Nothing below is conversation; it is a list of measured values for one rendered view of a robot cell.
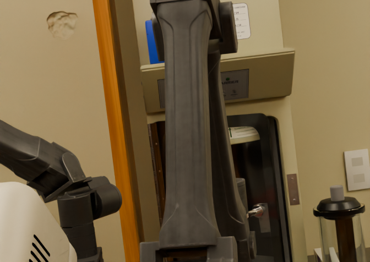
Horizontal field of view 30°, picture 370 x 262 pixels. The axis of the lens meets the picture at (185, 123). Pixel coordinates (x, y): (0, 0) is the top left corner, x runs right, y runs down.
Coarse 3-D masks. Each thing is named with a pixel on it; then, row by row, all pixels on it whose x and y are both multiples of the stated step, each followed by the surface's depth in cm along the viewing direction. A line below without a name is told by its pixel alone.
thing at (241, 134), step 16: (160, 128) 149; (240, 128) 135; (256, 128) 132; (160, 144) 149; (240, 144) 135; (256, 144) 133; (240, 160) 136; (256, 160) 133; (272, 160) 131; (240, 176) 136; (256, 176) 134; (272, 176) 131; (256, 192) 134; (272, 192) 132; (272, 208) 132; (256, 224) 135; (272, 224) 133; (256, 240) 136; (272, 240) 133; (256, 256) 136; (272, 256) 133
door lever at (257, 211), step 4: (252, 208) 135; (256, 208) 134; (260, 208) 134; (248, 212) 131; (252, 212) 132; (256, 212) 133; (260, 212) 134; (248, 216) 131; (256, 216) 134; (260, 216) 134
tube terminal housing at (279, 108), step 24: (144, 0) 151; (240, 0) 152; (264, 0) 152; (144, 24) 151; (264, 24) 152; (144, 48) 151; (240, 48) 152; (264, 48) 153; (288, 96) 153; (288, 120) 154; (288, 144) 154; (288, 168) 154; (288, 192) 154; (288, 216) 157
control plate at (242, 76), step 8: (224, 72) 143; (232, 72) 143; (240, 72) 144; (248, 72) 144; (160, 80) 143; (224, 80) 145; (232, 80) 145; (240, 80) 145; (248, 80) 146; (160, 88) 144; (224, 88) 146; (232, 88) 147; (240, 88) 147; (160, 96) 146; (224, 96) 148; (232, 96) 149; (240, 96) 149; (160, 104) 148
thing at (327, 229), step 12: (348, 216) 141; (360, 216) 144; (324, 228) 144; (336, 228) 142; (348, 228) 142; (360, 228) 144; (324, 240) 145; (336, 240) 143; (348, 240) 142; (360, 240) 143; (324, 252) 145; (336, 252) 143; (348, 252) 142; (360, 252) 143
